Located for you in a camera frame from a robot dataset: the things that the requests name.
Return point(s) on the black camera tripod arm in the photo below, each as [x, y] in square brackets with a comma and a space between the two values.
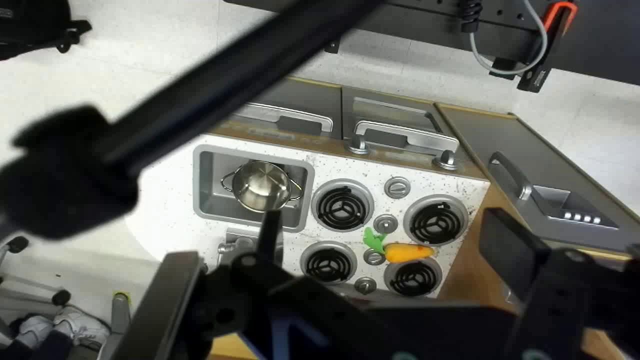
[80, 171]

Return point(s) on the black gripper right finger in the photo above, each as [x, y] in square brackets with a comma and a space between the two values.
[550, 321]

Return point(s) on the orange carrot plush toy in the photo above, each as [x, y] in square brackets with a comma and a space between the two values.
[397, 253]

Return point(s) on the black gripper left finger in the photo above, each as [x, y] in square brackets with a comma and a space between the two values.
[154, 327]

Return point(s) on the black spiral stove burner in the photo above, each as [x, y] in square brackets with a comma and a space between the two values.
[415, 278]
[328, 264]
[340, 209]
[436, 222]

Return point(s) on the orange handled clamp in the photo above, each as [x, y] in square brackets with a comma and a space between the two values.
[556, 20]

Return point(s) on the grey toy sink basin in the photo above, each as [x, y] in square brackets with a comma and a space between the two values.
[211, 201]

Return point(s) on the toy kitchen play set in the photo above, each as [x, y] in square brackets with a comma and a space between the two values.
[397, 155]

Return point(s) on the small silver metal pot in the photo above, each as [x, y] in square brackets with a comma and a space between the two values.
[260, 186]

